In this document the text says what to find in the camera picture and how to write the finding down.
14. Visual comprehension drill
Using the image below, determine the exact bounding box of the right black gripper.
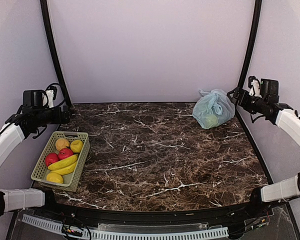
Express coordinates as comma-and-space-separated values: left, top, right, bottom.
227, 86, 267, 114

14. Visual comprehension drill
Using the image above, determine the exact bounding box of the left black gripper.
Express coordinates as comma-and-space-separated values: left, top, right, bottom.
34, 105, 72, 127

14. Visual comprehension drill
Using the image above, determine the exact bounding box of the light blue plastic bag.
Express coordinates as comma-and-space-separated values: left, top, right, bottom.
192, 89, 236, 130

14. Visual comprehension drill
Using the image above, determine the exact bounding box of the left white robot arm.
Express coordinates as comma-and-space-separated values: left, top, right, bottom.
0, 83, 71, 218

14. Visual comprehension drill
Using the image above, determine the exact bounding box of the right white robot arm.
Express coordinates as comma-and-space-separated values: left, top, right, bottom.
227, 76, 300, 218

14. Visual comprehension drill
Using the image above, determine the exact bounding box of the orange fruit in basket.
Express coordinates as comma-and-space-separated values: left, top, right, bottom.
55, 138, 70, 151

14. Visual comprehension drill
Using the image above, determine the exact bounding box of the green fruit in bag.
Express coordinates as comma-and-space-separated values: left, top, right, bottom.
205, 114, 218, 129

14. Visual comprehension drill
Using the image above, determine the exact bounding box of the yellow pear in basket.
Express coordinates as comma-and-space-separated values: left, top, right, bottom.
70, 139, 84, 154

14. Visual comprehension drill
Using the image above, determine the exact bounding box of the red apple right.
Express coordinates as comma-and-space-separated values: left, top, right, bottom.
58, 147, 74, 160

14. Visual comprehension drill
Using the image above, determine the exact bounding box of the red apple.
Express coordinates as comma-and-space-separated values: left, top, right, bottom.
58, 147, 74, 160
44, 152, 60, 167

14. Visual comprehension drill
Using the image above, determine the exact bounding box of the red apple left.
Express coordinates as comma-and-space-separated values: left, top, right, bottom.
44, 152, 60, 167

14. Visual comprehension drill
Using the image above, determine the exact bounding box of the upper yellow banana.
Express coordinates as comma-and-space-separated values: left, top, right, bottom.
47, 154, 78, 171

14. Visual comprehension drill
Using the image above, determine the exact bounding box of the yellow banana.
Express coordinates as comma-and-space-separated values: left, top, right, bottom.
51, 161, 77, 176
47, 154, 78, 171

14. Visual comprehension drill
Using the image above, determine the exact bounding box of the green perforated plastic basket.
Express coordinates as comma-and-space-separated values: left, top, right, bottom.
31, 131, 90, 192

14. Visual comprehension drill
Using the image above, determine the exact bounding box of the lower yellow banana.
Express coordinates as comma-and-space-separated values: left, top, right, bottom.
51, 161, 77, 176

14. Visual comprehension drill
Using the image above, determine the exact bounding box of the yellow lemon in basket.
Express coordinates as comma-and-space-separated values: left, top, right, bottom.
46, 171, 64, 184

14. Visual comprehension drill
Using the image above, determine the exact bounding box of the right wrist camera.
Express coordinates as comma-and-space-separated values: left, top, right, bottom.
248, 76, 262, 98

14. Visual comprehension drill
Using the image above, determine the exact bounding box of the right black frame post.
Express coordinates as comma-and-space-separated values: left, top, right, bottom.
237, 0, 263, 88

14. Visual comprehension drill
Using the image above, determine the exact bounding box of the black frame post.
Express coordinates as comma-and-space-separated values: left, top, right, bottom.
39, 0, 72, 107
237, 0, 263, 88

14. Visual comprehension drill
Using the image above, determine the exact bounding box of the left black frame post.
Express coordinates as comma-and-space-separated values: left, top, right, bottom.
39, 0, 72, 107

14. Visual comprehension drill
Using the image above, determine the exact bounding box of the black front table rail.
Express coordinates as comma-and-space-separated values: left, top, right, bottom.
33, 195, 273, 227

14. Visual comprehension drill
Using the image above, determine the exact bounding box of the white slotted cable duct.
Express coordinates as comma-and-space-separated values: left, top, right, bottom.
21, 214, 229, 240

